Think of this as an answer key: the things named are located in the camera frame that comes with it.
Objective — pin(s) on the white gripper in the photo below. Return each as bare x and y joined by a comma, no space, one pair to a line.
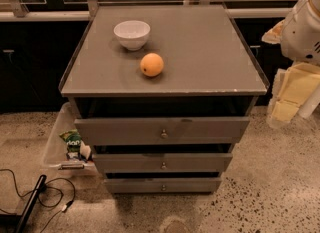
301,33

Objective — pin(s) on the grey top drawer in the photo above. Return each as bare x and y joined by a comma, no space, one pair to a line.
161,131

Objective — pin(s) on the grey drawer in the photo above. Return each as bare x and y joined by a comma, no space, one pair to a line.
163,185
167,162
161,131

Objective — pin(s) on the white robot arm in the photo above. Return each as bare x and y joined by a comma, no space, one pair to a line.
300,36

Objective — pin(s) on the grey drawer cabinet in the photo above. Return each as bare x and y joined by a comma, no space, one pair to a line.
209,71

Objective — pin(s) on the grey middle drawer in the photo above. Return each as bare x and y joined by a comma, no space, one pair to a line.
167,162

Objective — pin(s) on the grey bottom drawer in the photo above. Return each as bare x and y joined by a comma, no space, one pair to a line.
163,185

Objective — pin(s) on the orange fruit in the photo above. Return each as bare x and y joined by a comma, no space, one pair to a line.
151,65

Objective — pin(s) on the white ceramic bowl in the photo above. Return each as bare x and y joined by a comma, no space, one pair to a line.
132,34

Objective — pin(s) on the green snack bag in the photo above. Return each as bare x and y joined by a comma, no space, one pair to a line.
72,139

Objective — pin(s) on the clear plastic bin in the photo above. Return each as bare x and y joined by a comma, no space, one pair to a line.
56,156

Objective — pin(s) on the black bar on floor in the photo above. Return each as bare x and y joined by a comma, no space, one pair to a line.
23,218

